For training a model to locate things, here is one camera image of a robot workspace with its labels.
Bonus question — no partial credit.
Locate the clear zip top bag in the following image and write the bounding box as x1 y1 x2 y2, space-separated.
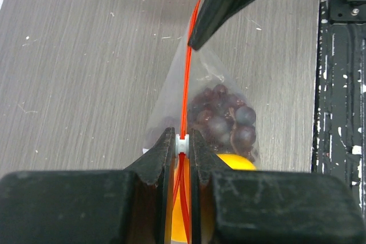
141 0 260 242

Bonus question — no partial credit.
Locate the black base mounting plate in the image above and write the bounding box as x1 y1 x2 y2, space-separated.
311 0 366 190

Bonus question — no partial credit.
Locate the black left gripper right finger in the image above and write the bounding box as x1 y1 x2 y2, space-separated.
190 130 365 243

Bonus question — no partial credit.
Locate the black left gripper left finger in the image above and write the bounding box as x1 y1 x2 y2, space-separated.
1 128 175 243

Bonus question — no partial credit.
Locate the dark red grape bunch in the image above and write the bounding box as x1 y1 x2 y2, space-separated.
188 83 259 163

